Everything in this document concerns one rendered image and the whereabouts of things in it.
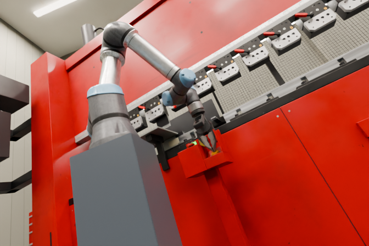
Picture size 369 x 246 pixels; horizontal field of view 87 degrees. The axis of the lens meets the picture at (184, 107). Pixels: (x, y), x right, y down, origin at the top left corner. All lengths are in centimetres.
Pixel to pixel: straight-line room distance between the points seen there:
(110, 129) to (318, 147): 90
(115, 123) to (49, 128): 138
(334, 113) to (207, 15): 107
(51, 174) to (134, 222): 136
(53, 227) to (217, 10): 190
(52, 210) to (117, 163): 127
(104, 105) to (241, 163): 75
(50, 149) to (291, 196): 166
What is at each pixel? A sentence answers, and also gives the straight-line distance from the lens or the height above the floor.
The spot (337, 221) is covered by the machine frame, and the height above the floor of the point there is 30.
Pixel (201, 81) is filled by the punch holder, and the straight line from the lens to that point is 138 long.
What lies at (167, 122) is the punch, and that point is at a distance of 144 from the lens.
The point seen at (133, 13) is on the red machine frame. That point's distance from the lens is 209.
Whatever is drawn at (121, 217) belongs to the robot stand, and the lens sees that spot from 52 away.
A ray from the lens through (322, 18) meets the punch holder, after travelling 148.
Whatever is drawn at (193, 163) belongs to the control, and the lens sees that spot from 91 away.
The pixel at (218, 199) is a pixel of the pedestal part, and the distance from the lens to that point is 93.
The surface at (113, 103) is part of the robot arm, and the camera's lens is 65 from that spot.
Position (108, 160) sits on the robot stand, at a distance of 55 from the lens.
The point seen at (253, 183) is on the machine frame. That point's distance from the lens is 109.
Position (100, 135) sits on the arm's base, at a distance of 60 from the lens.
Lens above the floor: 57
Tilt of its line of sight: 24 degrees up
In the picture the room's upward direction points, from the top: 21 degrees counter-clockwise
